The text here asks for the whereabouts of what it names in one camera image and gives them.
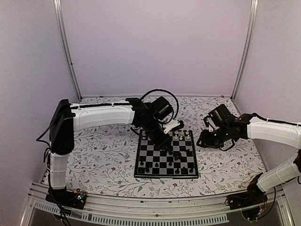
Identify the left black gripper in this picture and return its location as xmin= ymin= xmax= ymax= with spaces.
xmin=141 ymin=120 xmax=173 ymax=151

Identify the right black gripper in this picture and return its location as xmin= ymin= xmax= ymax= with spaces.
xmin=197 ymin=125 xmax=230 ymax=149

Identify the black white chessboard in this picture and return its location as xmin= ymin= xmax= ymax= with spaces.
xmin=134 ymin=129 xmax=198 ymax=179

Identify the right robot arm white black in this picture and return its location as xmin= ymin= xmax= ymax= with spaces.
xmin=197 ymin=113 xmax=301 ymax=205

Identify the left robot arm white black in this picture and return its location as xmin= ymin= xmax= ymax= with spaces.
xmin=36 ymin=97 xmax=172 ymax=204

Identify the floral patterned table mat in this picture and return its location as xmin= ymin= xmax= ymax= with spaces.
xmin=48 ymin=96 xmax=268 ymax=198

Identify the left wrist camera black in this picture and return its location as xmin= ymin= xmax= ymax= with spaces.
xmin=151 ymin=96 xmax=173 ymax=120

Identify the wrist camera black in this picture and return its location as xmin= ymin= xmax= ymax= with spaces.
xmin=151 ymin=96 xmax=173 ymax=120
xmin=208 ymin=104 xmax=236 ymax=127

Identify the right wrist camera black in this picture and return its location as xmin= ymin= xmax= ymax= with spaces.
xmin=208 ymin=104 xmax=236 ymax=127

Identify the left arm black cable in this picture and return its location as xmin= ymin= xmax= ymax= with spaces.
xmin=140 ymin=89 xmax=180 ymax=123

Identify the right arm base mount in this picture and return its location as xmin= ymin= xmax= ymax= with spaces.
xmin=224 ymin=191 xmax=268 ymax=221

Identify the front aluminium rail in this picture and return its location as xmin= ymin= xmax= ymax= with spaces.
xmin=21 ymin=182 xmax=297 ymax=226

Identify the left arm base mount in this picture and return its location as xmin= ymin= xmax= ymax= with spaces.
xmin=46 ymin=187 xmax=87 ymax=210

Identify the right aluminium frame post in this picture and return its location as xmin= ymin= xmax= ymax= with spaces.
xmin=230 ymin=0 xmax=258 ymax=100

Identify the aluminium frame post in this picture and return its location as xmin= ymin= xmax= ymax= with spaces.
xmin=53 ymin=0 xmax=82 ymax=100
xmin=230 ymin=0 xmax=258 ymax=100

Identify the left aluminium frame post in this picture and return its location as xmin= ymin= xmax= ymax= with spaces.
xmin=53 ymin=0 xmax=82 ymax=100

